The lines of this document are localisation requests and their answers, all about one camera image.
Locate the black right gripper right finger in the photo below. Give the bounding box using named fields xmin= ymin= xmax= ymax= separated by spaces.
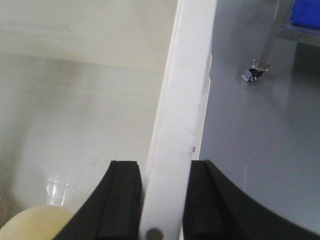
xmin=182 ymin=160 xmax=320 ymax=240

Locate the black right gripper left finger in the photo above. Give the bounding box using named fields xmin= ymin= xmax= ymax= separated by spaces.
xmin=54 ymin=161 xmax=142 ymax=240

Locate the cream plush ball toy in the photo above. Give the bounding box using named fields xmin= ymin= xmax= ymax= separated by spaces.
xmin=0 ymin=205 xmax=74 ymax=240

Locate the white Totelife plastic crate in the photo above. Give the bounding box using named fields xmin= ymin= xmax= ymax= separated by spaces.
xmin=0 ymin=0 xmax=217 ymax=240

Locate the rack leg with caster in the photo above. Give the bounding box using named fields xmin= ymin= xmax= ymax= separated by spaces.
xmin=241 ymin=0 xmax=294 ymax=82

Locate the blue plastic bin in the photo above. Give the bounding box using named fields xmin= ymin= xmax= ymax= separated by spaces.
xmin=290 ymin=0 xmax=320 ymax=30

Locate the metal shelf frame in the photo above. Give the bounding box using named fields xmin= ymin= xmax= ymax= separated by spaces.
xmin=274 ymin=0 xmax=320 ymax=47

